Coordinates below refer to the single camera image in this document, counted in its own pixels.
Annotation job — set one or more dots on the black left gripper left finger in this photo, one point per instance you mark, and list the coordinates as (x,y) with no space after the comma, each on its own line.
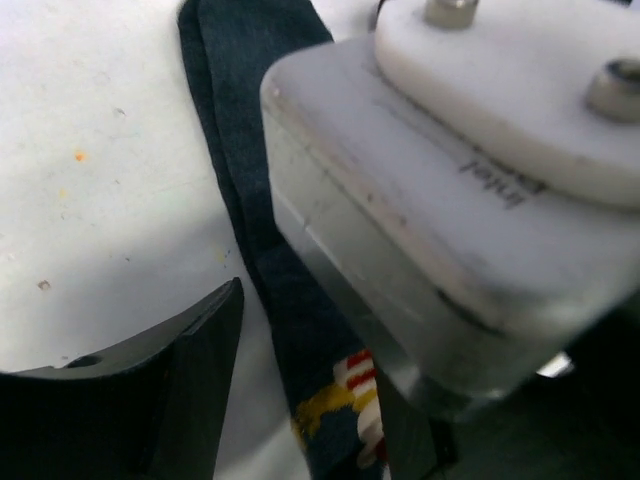
(149,407)

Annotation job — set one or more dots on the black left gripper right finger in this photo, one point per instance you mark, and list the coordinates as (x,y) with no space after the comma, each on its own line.
(417,446)

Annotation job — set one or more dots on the navy patterned sock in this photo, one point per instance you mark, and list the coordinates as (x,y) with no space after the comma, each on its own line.
(328,375)

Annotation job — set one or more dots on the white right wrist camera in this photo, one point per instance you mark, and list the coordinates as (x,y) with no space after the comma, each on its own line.
(463,182)

